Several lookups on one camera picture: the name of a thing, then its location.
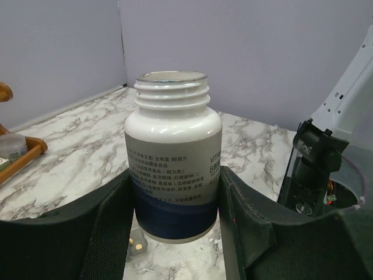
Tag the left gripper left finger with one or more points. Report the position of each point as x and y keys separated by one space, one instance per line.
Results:
x=84 y=239

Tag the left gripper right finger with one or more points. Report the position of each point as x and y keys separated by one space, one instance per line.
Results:
x=264 y=240

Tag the blue and grey pill organizer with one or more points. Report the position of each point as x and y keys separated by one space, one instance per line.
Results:
x=139 y=238

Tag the white pill bottle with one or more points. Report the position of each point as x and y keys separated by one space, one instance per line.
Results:
x=173 y=141

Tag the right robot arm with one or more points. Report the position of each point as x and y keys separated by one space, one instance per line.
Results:
x=322 y=139

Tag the wooden three-tier shelf rack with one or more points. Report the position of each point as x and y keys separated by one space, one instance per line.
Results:
x=36 y=147

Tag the green white medicine box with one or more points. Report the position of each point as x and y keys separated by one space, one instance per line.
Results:
x=4 y=163

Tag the clear round plastic jar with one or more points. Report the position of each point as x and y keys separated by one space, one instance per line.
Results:
x=13 y=146

